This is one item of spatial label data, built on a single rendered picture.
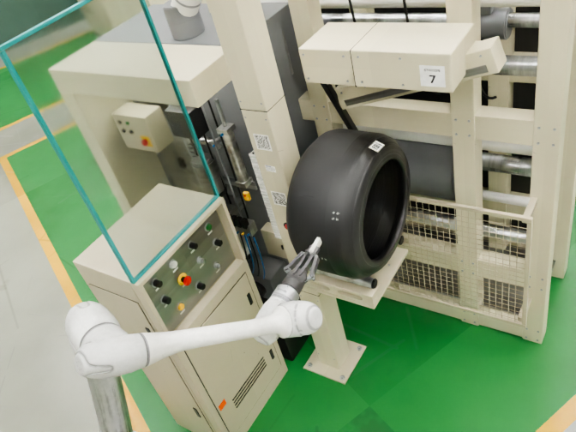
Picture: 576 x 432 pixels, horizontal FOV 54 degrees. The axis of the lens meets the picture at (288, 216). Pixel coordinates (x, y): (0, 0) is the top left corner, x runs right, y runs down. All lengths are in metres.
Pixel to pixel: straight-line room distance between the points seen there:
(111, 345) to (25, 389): 2.43
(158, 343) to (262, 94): 0.97
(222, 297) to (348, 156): 0.93
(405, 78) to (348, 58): 0.23
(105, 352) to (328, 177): 0.98
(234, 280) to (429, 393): 1.19
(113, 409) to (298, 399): 1.45
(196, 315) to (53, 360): 1.76
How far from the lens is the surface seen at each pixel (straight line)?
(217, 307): 2.59
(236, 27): 2.04
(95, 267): 2.40
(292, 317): 1.76
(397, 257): 2.63
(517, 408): 3.10
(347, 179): 2.05
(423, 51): 2.05
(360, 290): 2.43
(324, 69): 2.26
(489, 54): 2.13
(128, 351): 1.67
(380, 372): 3.22
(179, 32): 2.64
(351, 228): 2.06
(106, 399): 1.95
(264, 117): 2.17
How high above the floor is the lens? 2.64
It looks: 38 degrees down
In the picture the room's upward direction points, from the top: 16 degrees counter-clockwise
